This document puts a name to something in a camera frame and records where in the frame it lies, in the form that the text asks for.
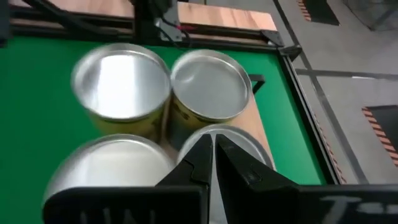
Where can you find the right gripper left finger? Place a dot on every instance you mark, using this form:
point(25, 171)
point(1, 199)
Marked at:
point(199, 168)

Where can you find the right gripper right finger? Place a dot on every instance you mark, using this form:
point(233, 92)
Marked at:
point(236, 180)

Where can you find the peas labelled can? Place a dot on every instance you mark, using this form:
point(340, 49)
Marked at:
point(248, 143)

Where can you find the cherries labelled can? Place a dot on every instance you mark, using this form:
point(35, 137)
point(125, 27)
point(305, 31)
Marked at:
point(211, 87)

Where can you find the pineapple labelled can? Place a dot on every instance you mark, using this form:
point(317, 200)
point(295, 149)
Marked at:
point(109, 165)

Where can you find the pears labelled can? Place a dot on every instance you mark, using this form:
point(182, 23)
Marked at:
point(121, 81)

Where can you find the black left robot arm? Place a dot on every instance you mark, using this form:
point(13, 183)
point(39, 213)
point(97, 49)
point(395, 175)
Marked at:
point(149, 18)

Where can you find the black hazard-striped floor mat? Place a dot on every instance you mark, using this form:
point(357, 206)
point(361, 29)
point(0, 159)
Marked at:
point(323, 12)
point(388, 124)

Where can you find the green table mat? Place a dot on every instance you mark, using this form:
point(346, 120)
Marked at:
point(37, 109)

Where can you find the black aluminium table frame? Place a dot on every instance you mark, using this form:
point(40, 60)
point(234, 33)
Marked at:
point(93, 32)

